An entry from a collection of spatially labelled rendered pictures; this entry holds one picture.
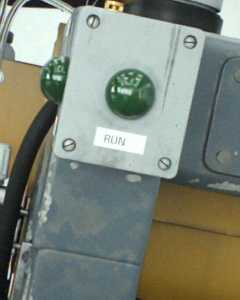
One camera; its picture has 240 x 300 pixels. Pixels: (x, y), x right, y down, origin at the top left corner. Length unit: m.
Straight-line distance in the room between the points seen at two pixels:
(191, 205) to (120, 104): 0.34
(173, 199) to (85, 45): 0.34
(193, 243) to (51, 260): 0.33
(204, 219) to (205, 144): 0.26
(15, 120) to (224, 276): 0.28
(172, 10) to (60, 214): 0.20
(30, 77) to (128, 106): 0.44
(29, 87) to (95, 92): 0.43
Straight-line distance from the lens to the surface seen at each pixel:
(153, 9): 0.66
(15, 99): 0.92
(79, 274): 0.55
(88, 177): 0.54
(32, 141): 0.55
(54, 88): 0.50
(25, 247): 0.75
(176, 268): 0.86
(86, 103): 0.49
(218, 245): 0.87
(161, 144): 0.50
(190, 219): 0.81
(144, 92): 0.48
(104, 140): 0.49
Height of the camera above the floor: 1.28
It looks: 3 degrees down
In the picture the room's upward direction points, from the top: 11 degrees clockwise
